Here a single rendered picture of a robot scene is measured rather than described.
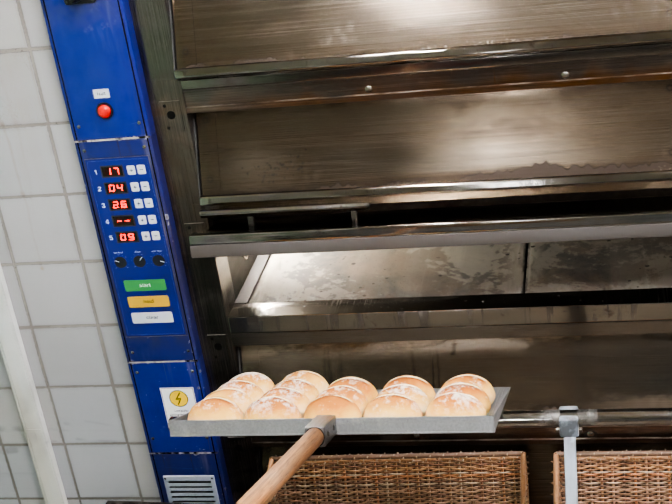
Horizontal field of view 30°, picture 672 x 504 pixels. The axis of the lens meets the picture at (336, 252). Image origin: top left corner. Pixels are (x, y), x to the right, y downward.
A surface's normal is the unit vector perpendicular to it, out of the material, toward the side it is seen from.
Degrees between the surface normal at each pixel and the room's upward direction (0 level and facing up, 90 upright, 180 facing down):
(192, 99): 90
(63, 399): 90
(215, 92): 90
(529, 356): 70
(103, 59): 90
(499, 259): 0
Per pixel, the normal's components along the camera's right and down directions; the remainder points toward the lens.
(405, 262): -0.14, -0.89
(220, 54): -0.20, 0.12
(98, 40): -0.17, 0.45
